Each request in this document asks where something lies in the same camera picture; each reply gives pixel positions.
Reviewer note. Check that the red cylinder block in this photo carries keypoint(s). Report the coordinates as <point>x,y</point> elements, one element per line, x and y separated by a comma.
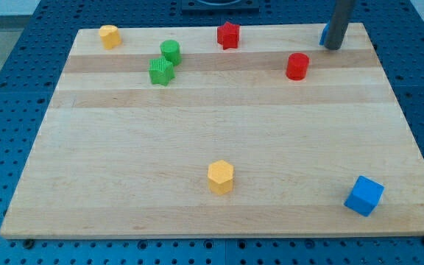
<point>297,66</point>

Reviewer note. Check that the green star block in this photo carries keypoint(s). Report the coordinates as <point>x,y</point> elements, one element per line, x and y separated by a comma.
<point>161,71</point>

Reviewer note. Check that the red star block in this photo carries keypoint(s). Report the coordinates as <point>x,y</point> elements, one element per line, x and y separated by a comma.
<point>228,35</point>

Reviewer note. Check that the wooden board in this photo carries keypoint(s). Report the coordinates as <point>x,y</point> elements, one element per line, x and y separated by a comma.
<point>117,157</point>

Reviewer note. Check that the yellow hexagon block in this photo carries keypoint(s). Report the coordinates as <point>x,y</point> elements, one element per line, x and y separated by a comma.
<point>220,177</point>

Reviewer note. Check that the green cylinder block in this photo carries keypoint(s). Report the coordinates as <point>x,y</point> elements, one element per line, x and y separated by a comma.
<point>170,49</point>

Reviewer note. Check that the yellow heart block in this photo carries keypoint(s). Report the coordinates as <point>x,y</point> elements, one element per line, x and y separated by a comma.
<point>110,36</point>

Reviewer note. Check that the blue block behind rod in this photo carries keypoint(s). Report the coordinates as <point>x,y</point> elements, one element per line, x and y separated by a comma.
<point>324,34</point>

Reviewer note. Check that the blue cube block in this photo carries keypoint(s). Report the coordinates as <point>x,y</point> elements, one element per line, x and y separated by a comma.
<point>365,196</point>

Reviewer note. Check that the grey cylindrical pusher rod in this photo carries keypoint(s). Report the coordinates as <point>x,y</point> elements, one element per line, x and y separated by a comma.
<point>339,21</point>

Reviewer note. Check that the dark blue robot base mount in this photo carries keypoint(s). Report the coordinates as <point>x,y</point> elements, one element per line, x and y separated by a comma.
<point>219,5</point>

